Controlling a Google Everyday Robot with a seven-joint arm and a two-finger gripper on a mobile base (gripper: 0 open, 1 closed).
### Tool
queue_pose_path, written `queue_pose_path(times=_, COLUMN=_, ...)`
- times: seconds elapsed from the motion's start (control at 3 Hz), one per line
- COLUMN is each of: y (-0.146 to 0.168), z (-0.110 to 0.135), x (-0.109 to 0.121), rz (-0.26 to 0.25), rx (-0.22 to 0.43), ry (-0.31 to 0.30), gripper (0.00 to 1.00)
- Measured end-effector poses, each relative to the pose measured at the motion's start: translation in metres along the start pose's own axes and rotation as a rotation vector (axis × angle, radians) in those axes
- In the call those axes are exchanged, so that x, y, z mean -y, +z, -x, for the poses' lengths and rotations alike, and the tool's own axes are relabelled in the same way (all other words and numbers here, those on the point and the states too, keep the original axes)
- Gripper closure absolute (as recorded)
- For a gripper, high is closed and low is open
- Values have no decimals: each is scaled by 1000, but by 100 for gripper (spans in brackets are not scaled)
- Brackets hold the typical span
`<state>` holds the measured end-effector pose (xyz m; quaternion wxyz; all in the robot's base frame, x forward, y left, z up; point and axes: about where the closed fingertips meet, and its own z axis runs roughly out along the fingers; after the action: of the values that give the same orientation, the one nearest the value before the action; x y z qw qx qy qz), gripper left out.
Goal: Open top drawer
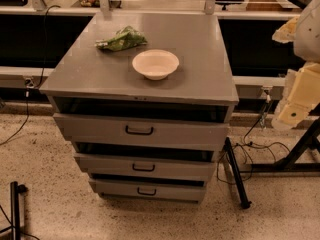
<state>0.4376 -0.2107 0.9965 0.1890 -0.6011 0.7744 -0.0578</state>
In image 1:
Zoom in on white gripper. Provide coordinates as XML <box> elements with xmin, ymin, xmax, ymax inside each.
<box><xmin>271</xmin><ymin>62</ymin><xmax>320</xmax><ymax>131</ymax></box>

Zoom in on grey top drawer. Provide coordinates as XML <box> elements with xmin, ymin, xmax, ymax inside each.
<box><xmin>54</xmin><ymin>113</ymin><xmax>229</xmax><ymax>151</ymax></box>

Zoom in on grey drawer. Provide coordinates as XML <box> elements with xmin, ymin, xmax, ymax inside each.
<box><xmin>74</xmin><ymin>153</ymin><xmax>214</xmax><ymax>182</ymax></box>
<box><xmin>54</xmin><ymin>113</ymin><xmax>229</xmax><ymax>151</ymax></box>
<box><xmin>89</xmin><ymin>179</ymin><xmax>206</xmax><ymax>203</ymax></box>

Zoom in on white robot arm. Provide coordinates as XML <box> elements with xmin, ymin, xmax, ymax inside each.
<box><xmin>271</xmin><ymin>0</ymin><xmax>320</xmax><ymax>130</ymax></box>

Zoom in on grey middle drawer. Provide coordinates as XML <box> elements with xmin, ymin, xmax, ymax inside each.
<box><xmin>74</xmin><ymin>153</ymin><xmax>214</xmax><ymax>182</ymax></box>

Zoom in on grey drawer cabinet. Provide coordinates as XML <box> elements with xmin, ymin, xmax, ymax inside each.
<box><xmin>41</xmin><ymin>12</ymin><xmax>238</xmax><ymax>188</ymax></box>

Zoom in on grey bottom drawer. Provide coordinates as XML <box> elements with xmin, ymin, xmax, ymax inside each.
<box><xmin>89</xmin><ymin>179</ymin><xmax>206</xmax><ymax>203</ymax></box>

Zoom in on black stand leg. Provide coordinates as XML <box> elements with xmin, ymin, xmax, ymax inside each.
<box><xmin>224</xmin><ymin>138</ymin><xmax>251</xmax><ymax>209</ymax></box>

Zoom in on white bowl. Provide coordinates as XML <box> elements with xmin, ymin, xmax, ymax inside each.
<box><xmin>132</xmin><ymin>49</ymin><xmax>179</xmax><ymax>80</ymax></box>

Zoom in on green chip bag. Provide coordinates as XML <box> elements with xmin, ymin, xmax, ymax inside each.
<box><xmin>95</xmin><ymin>26</ymin><xmax>147</xmax><ymax>52</ymax></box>

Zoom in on black stand bottom left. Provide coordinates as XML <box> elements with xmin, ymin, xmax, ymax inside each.
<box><xmin>0</xmin><ymin>181</ymin><xmax>40</xmax><ymax>240</ymax></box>

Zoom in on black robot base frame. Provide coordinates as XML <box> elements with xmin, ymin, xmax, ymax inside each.
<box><xmin>250</xmin><ymin>117</ymin><xmax>320</xmax><ymax>173</ymax></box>

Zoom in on black floor cables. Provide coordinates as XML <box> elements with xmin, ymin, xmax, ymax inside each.
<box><xmin>215</xmin><ymin>115</ymin><xmax>292</xmax><ymax>186</ymax></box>

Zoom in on black cable left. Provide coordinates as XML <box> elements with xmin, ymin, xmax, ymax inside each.
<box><xmin>0</xmin><ymin>4</ymin><xmax>62</xmax><ymax>147</ymax></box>

